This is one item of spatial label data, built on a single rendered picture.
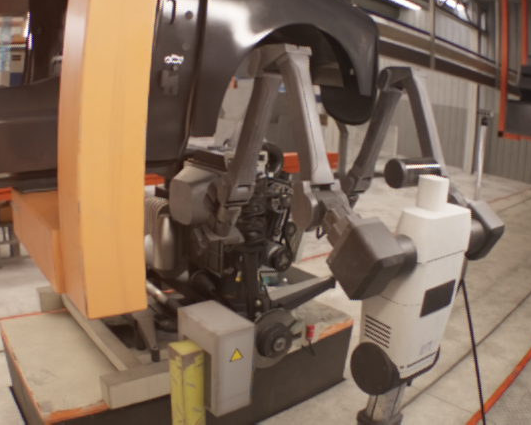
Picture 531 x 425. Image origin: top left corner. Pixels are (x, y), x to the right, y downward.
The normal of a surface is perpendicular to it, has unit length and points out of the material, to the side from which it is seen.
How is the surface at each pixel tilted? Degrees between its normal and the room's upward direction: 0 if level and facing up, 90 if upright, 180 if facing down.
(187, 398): 90
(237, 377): 90
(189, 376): 90
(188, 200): 90
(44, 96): 75
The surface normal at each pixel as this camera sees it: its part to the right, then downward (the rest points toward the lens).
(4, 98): 0.61, -0.10
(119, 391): 0.63, 0.19
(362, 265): -0.85, 0.06
